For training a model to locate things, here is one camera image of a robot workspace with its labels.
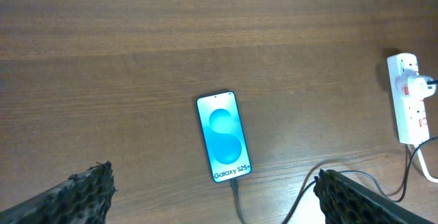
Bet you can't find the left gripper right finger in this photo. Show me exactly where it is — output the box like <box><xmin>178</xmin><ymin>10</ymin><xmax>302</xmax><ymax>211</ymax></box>
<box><xmin>313</xmin><ymin>170</ymin><xmax>433</xmax><ymax>224</ymax></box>

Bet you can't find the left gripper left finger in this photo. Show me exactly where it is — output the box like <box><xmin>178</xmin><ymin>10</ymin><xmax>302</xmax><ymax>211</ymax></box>
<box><xmin>1</xmin><ymin>162</ymin><xmax>116</xmax><ymax>224</ymax></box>

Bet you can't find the blue Galaxy smartphone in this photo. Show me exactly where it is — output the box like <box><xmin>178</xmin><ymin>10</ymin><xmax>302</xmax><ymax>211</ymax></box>
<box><xmin>196</xmin><ymin>91</ymin><xmax>252</xmax><ymax>183</ymax></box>

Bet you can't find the black USB charging cable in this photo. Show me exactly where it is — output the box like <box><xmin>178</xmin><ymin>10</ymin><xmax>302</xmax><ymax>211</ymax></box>
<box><xmin>229</xmin><ymin>78</ymin><xmax>438</xmax><ymax>224</ymax></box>

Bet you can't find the white USB charger plug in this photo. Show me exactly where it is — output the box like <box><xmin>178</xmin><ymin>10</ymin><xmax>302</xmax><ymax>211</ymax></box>
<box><xmin>396</xmin><ymin>75</ymin><xmax>437</xmax><ymax>100</ymax></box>

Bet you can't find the white power strip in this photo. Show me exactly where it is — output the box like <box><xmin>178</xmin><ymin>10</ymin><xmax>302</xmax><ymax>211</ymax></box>
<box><xmin>387</xmin><ymin>53</ymin><xmax>430</xmax><ymax>145</ymax></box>

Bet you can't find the white power strip cord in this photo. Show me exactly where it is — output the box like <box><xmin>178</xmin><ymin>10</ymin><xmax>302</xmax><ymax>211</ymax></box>
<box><xmin>407</xmin><ymin>143</ymin><xmax>438</xmax><ymax>184</ymax></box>

